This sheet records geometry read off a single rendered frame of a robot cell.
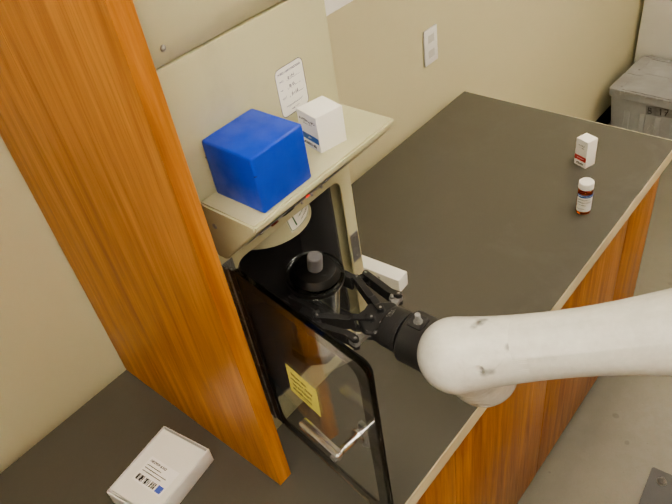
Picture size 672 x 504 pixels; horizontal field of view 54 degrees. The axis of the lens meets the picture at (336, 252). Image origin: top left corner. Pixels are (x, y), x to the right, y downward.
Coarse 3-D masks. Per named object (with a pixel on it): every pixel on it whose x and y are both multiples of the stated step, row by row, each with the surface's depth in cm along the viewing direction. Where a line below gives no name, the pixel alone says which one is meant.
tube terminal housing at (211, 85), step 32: (288, 0) 94; (320, 0) 99; (224, 32) 88; (256, 32) 92; (288, 32) 96; (320, 32) 102; (192, 64) 85; (224, 64) 89; (256, 64) 94; (320, 64) 104; (192, 96) 87; (224, 96) 91; (256, 96) 96; (192, 128) 89; (192, 160) 91; (320, 192) 116; (352, 224) 127; (352, 256) 131
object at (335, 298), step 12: (324, 252) 122; (288, 264) 120; (288, 276) 118; (300, 288) 116; (336, 288) 117; (312, 300) 118; (324, 300) 118; (336, 300) 121; (324, 312) 121; (336, 312) 124
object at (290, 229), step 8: (304, 208) 119; (296, 216) 116; (304, 216) 118; (288, 224) 115; (296, 224) 116; (304, 224) 118; (280, 232) 115; (288, 232) 116; (296, 232) 116; (264, 240) 114; (272, 240) 115; (280, 240) 115; (288, 240) 116; (256, 248) 115; (264, 248) 115
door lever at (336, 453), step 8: (304, 424) 99; (312, 424) 99; (312, 432) 98; (320, 432) 98; (352, 432) 98; (320, 440) 97; (328, 440) 97; (352, 440) 96; (360, 440) 97; (328, 448) 96; (336, 448) 96; (344, 448) 96; (336, 456) 95
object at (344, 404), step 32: (256, 288) 97; (256, 320) 105; (288, 320) 94; (288, 352) 101; (320, 352) 91; (288, 384) 110; (320, 384) 98; (352, 384) 89; (288, 416) 121; (352, 416) 95; (320, 448) 116; (352, 448) 103; (352, 480) 112; (384, 480) 100
